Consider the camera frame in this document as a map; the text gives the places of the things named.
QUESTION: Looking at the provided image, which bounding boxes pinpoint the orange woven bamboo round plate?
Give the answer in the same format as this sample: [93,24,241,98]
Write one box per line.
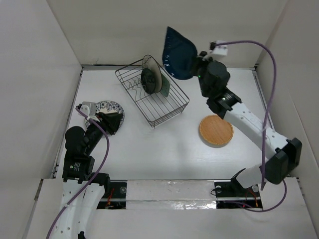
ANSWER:
[199,115,234,146]

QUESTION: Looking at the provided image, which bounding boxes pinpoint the blue white floral plate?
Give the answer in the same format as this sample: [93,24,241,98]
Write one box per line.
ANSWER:
[85,101,125,127]

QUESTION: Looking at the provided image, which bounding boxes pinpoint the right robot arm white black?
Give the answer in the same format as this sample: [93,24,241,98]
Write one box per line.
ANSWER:
[190,51,302,196]

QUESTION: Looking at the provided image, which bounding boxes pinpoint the cream round plate tree drawing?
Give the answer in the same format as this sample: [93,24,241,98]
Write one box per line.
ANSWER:
[142,55,162,93]

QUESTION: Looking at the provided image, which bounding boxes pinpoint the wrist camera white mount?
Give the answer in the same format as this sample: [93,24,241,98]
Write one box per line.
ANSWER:
[76,102,96,118]
[208,40,228,60]

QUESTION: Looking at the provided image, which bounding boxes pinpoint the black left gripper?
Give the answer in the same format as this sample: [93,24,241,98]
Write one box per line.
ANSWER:
[84,111,122,153]

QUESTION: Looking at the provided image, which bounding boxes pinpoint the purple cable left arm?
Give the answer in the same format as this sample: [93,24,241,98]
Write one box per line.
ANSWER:
[47,107,110,239]

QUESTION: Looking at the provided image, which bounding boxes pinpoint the dark blue leaf-shaped plate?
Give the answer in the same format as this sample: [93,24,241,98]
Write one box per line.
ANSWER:
[162,26,197,80]

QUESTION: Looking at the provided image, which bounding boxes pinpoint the silver front rail tape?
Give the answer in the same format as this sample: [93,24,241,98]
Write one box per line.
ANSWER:
[97,180,263,210]

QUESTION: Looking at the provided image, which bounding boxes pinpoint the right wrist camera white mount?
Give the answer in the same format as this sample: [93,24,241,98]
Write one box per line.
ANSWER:
[208,40,228,60]

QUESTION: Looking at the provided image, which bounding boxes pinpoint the black round bowl plate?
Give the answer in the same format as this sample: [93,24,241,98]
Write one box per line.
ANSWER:
[141,68,156,94]

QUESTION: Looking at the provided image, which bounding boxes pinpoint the grey wire dish rack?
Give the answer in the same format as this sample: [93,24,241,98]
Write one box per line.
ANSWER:
[115,58,189,127]

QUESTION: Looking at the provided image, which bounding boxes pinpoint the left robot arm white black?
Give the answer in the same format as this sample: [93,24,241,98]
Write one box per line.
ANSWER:
[46,112,124,239]

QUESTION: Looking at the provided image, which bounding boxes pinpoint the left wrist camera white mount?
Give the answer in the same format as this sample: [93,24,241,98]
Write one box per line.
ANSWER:
[76,102,96,118]

